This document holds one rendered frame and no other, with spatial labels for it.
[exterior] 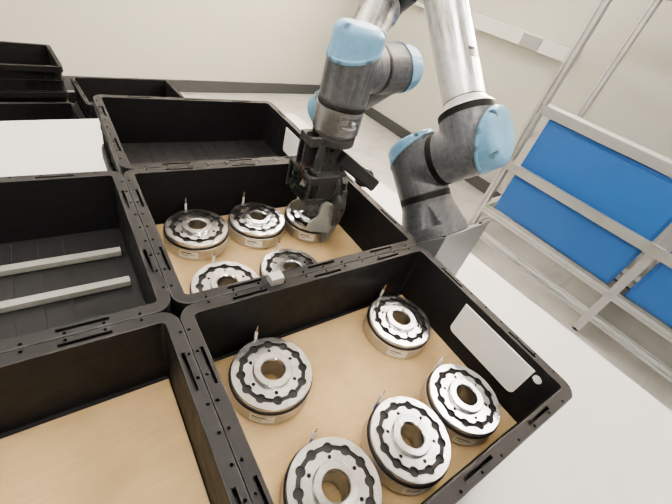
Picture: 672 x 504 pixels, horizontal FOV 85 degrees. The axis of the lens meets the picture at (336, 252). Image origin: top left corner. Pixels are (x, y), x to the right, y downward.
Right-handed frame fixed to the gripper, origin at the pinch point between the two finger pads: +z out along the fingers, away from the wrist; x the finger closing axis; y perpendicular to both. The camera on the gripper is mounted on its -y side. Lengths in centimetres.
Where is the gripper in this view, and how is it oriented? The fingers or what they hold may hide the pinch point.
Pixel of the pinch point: (318, 227)
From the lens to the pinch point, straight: 72.7
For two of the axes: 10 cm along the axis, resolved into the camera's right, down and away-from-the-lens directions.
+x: 5.3, 6.4, -5.6
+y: -8.1, 1.9, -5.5
